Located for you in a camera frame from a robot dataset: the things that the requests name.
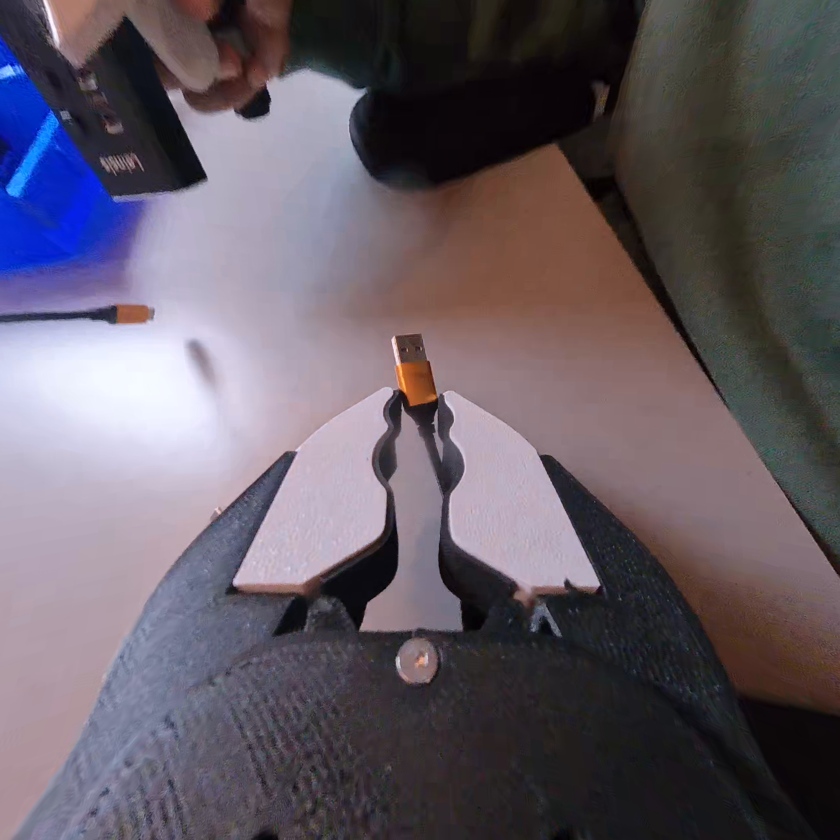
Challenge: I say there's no orange plug braided usb cable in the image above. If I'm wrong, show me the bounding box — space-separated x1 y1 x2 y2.
0 303 156 327
392 333 447 490

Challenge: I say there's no blue plastic bin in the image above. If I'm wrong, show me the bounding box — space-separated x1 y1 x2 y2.
0 39 152 273

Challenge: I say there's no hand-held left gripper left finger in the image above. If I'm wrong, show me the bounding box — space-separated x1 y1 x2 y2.
233 387 400 595

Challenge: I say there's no black forearm pad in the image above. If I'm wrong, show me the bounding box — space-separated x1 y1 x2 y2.
350 69 621 190

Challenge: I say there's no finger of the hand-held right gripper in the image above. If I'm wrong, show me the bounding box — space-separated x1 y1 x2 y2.
41 0 132 68

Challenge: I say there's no person's right hand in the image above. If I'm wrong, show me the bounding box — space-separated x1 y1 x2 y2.
157 0 294 114

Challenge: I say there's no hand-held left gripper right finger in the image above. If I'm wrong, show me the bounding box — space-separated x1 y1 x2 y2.
437 390 602 598

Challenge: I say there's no black multi-port usb hub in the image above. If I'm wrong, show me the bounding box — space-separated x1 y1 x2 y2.
0 0 207 198

